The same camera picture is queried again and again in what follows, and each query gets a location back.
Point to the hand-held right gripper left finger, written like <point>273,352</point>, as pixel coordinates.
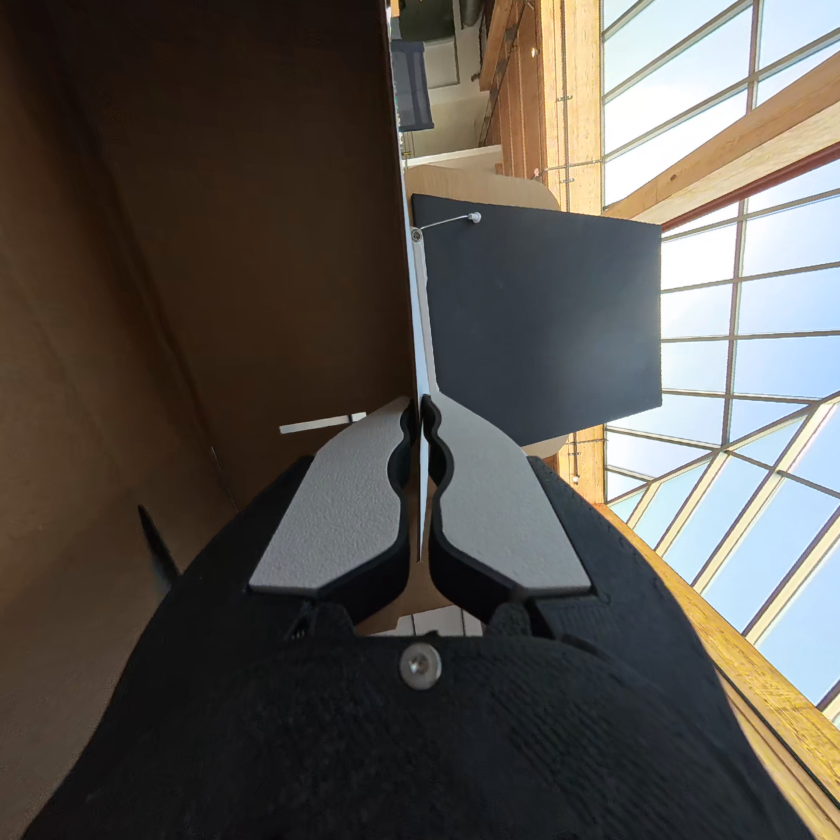
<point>341,499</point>

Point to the wooden roof beam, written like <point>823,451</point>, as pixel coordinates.
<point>754,151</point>

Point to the white cardboard box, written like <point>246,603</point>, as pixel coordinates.
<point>197,262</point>

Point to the black felt divider panel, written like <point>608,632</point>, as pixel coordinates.
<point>538,315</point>

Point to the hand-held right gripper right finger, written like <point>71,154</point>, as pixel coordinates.
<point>499,505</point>

